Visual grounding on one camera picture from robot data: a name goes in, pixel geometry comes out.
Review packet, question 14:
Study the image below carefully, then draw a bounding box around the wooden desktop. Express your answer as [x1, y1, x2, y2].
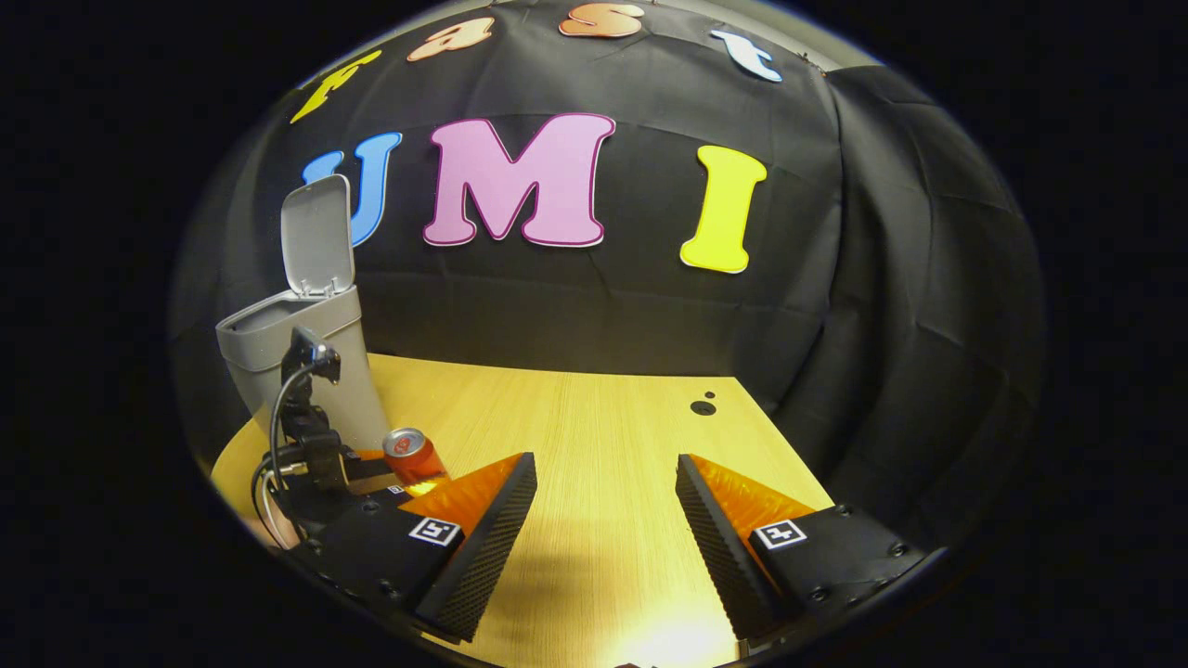
[212, 353, 836, 668]

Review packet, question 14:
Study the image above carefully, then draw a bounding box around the red pop can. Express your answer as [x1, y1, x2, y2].
[382, 427, 449, 497]

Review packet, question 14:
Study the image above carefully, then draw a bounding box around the black backdrop cloth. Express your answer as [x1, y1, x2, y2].
[172, 0, 1048, 548]

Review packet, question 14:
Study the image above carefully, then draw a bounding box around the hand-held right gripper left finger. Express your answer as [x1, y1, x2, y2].
[297, 452, 538, 644]

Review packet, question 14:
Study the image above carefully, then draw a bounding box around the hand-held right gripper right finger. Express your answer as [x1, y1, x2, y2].
[675, 453, 929, 646]

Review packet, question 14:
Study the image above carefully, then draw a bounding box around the grey desktop garbage bin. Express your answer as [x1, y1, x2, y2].
[215, 173, 391, 456]

